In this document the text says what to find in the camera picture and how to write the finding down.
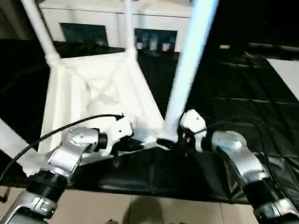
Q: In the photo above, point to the white plastic table top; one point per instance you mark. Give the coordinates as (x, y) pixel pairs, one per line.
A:
(81, 93)

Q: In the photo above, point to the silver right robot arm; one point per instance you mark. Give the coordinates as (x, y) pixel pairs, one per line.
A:
(245, 158)

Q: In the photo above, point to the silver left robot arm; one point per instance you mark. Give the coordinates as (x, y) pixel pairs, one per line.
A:
(67, 149)

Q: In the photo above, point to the black table mat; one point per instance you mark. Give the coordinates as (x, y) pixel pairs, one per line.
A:
(233, 105)

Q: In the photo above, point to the small yellow label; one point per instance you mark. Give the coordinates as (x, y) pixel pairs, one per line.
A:
(224, 46)

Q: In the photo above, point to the white flat board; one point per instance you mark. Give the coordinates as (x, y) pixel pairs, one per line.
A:
(285, 77)

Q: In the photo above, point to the white cabinet with glass doors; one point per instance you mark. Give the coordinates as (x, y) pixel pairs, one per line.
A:
(93, 14)

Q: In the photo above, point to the black cabinet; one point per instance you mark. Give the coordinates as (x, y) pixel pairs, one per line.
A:
(257, 18)

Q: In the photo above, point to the grey curtain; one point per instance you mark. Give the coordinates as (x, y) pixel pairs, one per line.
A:
(14, 21)

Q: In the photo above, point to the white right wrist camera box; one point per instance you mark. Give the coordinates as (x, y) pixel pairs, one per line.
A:
(195, 123)

